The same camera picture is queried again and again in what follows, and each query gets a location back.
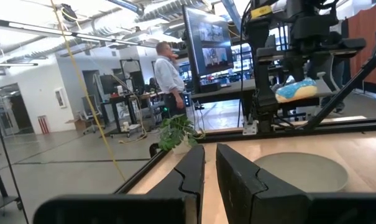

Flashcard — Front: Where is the white round plate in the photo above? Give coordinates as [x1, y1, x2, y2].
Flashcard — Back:
[253, 151, 349, 193]

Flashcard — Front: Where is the orange partition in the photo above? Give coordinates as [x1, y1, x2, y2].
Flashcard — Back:
[346, 4, 376, 85]

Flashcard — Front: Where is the yellow cable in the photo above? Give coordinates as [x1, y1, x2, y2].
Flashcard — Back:
[49, 0, 126, 181]

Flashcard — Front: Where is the grey office chair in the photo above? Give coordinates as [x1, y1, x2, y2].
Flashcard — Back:
[80, 95, 103, 134]

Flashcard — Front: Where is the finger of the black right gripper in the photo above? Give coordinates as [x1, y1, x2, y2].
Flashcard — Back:
[283, 58, 306, 84]
[307, 57, 331, 80]

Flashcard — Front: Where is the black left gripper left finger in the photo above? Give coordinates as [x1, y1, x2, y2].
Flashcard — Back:
[33, 144, 206, 224]

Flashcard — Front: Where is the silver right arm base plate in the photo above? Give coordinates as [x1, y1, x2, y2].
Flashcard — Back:
[242, 119, 259, 136]

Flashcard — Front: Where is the grey desk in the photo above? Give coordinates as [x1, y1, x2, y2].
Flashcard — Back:
[190, 77, 337, 105]

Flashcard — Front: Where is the black desk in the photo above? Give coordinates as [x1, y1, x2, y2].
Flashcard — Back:
[100, 93, 139, 138]

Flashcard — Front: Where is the black background monitor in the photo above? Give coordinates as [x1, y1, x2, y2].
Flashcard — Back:
[99, 73, 120, 94]

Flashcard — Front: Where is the hanging black cable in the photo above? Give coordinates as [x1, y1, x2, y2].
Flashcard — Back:
[236, 0, 248, 128]

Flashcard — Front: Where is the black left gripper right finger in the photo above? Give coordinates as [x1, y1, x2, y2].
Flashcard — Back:
[215, 142, 376, 224]

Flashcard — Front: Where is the long ceiling light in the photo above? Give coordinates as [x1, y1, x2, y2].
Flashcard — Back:
[0, 62, 39, 68]
[0, 18, 139, 46]

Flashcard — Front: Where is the large blue frosted donut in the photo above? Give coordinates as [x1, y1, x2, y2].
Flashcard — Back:
[274, 77, 318, 104]

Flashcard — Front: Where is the green potted plant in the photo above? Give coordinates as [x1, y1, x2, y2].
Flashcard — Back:
[158, 114, 204, 155]

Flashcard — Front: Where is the framed wall picture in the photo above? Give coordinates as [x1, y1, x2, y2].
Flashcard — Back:
[53, 87, 67, 109]

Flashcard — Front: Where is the glass door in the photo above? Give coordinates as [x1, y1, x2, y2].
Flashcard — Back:
[0, 82, 35, 138]

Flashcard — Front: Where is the black computer monitor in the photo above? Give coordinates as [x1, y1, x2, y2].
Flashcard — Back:
[181, 4, 235, 91]

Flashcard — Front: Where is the yellow tape tag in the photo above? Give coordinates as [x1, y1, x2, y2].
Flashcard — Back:
[249, 5, 273, 19]

